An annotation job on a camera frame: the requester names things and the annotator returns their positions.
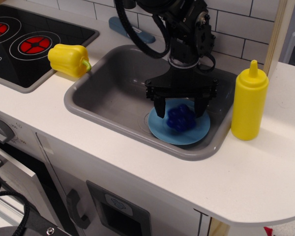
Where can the light blue plate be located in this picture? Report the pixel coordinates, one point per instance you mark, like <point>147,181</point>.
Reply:
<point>162,131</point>

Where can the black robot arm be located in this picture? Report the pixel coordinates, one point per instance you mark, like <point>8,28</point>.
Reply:
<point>189,36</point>

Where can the black metal foreground base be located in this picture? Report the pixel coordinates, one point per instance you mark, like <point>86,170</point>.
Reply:
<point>33,225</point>

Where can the grey dishwasher panel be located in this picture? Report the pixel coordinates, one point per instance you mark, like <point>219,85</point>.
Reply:
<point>118,214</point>

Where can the grey cabinet door handle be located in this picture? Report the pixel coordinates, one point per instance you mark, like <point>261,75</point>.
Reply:
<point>72,200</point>

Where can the light wooden side post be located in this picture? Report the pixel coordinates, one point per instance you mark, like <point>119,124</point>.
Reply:
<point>282,20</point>

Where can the black toy stovetop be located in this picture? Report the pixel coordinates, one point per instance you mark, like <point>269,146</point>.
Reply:
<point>25,39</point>

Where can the grey toy sink basin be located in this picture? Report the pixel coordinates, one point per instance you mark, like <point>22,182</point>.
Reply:
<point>113,94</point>

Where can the grey oven knob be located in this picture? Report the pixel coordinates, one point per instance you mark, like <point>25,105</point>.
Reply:
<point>6,133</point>

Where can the blue toy blueberries cluster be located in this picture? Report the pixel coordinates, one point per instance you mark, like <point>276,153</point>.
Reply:
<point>181,118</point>

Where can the yellow squeeze bottle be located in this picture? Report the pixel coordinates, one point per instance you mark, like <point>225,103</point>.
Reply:
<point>249,102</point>

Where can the white oven door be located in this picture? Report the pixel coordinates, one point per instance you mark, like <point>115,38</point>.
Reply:
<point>18,177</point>

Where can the blue flat toy piece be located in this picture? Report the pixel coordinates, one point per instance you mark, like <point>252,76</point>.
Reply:
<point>116,25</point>

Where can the yellow toy bell pepper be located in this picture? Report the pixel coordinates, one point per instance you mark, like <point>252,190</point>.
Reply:
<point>72,60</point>

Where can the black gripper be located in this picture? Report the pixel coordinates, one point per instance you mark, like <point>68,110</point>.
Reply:
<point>182,83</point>

